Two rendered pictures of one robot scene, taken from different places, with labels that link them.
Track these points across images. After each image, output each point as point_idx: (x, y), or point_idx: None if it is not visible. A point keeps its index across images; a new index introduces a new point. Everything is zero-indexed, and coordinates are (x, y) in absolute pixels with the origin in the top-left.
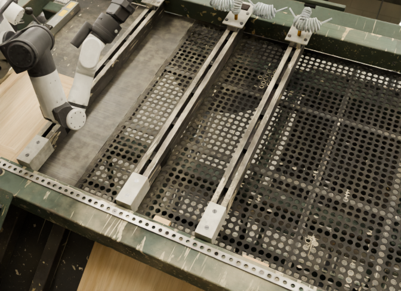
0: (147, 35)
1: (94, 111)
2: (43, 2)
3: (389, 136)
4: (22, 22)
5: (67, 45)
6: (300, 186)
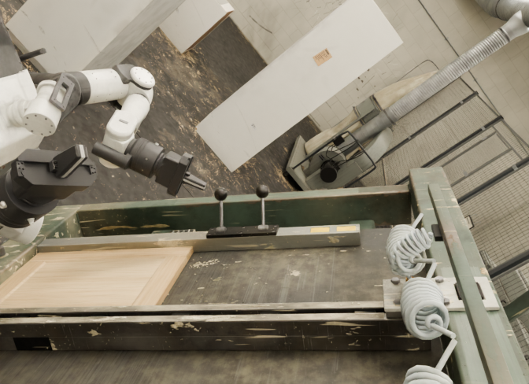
0: (331, 351)
1: (72, 361)
2: (356, 214)
3: None
4: (199, 186)
5: (253, 268)
6: None
